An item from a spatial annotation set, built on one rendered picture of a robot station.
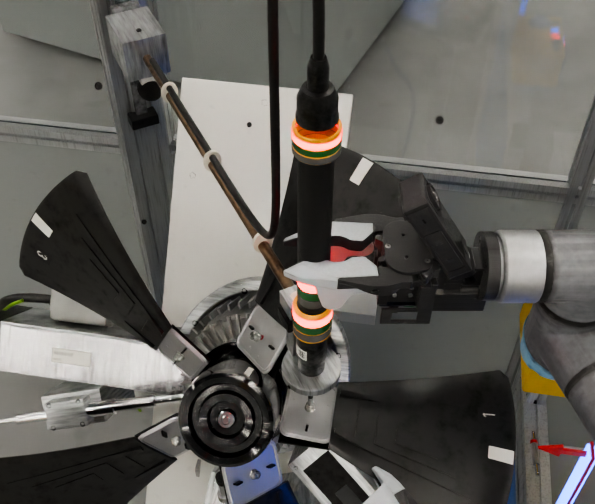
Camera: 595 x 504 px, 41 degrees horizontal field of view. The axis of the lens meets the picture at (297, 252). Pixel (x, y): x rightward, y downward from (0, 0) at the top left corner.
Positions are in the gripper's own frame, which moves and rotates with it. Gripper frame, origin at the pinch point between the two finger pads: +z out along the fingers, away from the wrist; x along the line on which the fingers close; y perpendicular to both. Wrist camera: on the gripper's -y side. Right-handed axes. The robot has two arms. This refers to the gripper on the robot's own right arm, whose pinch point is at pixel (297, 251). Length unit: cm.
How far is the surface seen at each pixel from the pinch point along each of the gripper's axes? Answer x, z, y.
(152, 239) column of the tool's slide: 63, 29, 63
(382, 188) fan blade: 16.0, -10.5, 5.9
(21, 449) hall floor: 62, 77, 149
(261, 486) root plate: -5.6, 4.2, 38.6
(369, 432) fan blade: -3.4, -9.3, 28.9
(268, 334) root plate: 6.4, 3.2, 21.9
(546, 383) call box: 15, -40, 46
